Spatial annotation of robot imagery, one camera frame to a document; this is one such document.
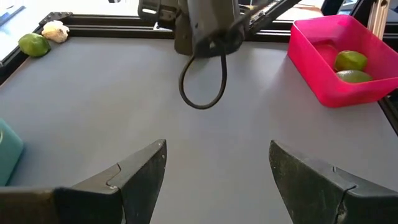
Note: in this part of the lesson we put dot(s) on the pink plastic basket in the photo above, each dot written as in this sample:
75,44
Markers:
314,71

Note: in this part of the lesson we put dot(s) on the teal plastic basket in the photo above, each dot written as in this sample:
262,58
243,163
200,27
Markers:
9,152

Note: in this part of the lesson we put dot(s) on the white garlic bulb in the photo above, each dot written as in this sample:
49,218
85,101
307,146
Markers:
56,31

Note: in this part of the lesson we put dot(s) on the blue-grey floor stand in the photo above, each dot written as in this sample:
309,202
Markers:
9,15

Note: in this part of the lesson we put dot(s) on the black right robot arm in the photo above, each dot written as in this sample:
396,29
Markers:
211,21

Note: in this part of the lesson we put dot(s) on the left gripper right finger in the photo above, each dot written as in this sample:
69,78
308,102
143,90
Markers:
311,193

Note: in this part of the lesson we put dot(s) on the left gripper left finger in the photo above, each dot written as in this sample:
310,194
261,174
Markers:
133,186

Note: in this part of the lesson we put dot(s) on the large dark green lime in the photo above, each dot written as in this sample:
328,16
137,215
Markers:
354,76

